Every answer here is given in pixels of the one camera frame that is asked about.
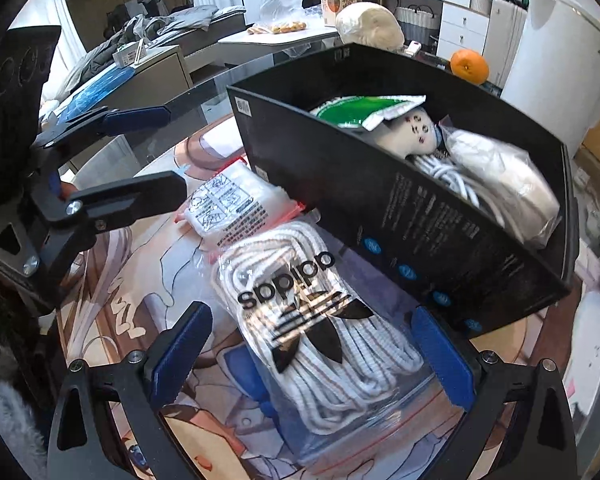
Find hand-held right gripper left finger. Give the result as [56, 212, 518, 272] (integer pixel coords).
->
[47, 301, 213, 480]

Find small white box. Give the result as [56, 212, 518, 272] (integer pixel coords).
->
[115, 40, 148, 68]

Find beige cabinet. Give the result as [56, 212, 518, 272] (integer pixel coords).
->
[45, 45, 196, 126]

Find printed table mat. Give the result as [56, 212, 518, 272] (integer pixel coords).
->
[55, 115, 596, 480]

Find white packet with red zip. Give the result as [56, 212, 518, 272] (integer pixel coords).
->
[175, 160, 306, 251]

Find green and white medicine packet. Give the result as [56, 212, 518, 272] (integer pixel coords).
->
[310, 94, 427, 131]

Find clear plastic bag of fruit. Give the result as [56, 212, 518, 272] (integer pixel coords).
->
[247, 0, 313, 36]

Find white cable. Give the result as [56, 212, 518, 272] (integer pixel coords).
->
[412, 152, 511, 231]

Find clear bag of white cord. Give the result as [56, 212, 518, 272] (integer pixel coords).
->
[437, 127, 562, 251]

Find white suitcase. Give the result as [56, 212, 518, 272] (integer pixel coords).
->
[490, 0, 528, 86]

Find orange fruit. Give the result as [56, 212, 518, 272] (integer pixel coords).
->
[450, 50, 490, 83]

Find woven basket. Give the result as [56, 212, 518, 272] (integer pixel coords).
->
[395, 5, 440, 53]

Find white desk with drawers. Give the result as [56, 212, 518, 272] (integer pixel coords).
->
[367, 0, 493, 58]

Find black logo bag white laces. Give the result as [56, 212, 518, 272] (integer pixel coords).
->
[210, 220, 431, 461]

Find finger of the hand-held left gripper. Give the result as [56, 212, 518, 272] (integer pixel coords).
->
[40, 106, 173, 154]
[57, 170, 188, 235]

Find black cardboard box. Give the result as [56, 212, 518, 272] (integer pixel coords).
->
[226, 42, 581, 338]

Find large white trash can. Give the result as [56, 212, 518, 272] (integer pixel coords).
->
[500, 0, 600, 161]

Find grey side table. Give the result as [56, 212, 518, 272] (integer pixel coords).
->
[217, 20, 341, 68]

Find white wrapped round bundle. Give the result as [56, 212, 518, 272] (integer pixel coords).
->
[335, 2, 406, 51]

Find bed with grey bedding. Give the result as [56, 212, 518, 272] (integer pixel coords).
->
[62, 4, 246, 91]

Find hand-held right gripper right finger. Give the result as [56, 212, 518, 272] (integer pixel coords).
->
[412, 306, 578, 480]

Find blue plastic packet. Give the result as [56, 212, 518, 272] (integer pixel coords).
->
[62, 67, 136, 116]

